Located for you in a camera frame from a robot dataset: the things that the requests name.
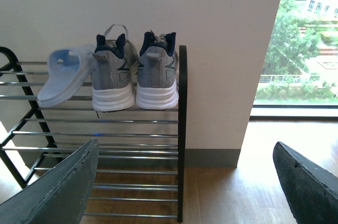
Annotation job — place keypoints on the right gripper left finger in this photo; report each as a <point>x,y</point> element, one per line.
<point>60,195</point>

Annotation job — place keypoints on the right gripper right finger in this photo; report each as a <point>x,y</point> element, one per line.
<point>310,190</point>

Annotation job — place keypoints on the grey sneaker one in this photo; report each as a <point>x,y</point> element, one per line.
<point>111,78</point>
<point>157,72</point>

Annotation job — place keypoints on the black metal shoe rack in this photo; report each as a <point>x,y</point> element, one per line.
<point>140,171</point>

